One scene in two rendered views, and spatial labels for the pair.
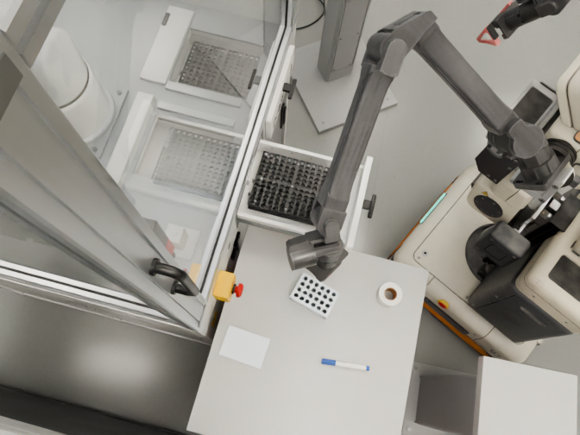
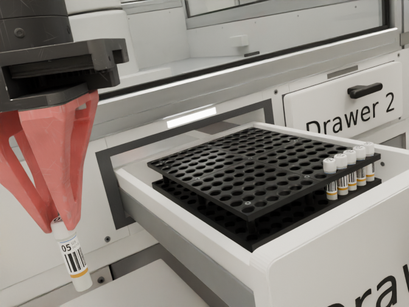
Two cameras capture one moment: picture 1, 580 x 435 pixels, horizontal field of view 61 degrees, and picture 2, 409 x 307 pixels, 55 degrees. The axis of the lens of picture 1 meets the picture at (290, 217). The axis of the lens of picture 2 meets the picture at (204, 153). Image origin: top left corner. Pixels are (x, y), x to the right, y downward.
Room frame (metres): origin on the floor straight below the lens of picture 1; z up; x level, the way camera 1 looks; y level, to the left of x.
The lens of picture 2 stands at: (0.25, -0.32, 1.06)
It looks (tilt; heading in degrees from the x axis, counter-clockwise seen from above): 18 degrees down; 55
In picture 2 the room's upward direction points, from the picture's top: 10 degrees counter-clockwise
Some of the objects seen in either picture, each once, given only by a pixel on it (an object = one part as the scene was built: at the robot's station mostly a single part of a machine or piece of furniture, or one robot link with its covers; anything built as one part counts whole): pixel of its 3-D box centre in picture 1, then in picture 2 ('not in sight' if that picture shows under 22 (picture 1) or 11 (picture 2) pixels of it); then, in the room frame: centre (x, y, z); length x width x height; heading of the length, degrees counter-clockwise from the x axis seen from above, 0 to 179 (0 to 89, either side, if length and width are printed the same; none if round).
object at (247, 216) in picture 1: (288, 190); (249, 184); (0.55, 0.02, 0.86); 0.40 x 0.26 x 0.06; 83
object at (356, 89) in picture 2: (288, 88); (360, 90); (0.87, 0.06, 0.91); 0.07 x 0.04 x 0.01; 173
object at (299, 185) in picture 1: (292, 190); (253, 183); (0.54, 0.01, 0.87); 0.22 x 0.18 x 0.06; 83
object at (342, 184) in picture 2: not in sight; (341, 176); (0.57, -0.10, 0.89); 0.01 x 0.01 x 0.05
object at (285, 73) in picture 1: (280, 91); (349, 106); (0.87, 0.09, 0.87); 0.29 x 0.02 x 0.11; 173
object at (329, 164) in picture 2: not in sight; (330, 181); (0.56, -0.10, 0.89); 0.01 x 0.01 x 0.05
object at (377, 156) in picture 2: not in sight; (314, 181); (0.53, -0.09, 0.90); 0.18 x 0.02 x 0.01; 173
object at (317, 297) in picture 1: (314, 295); not in sight; (0.26, -0.10, 0.78); 0.12 x 0.08 x 0.04; 68
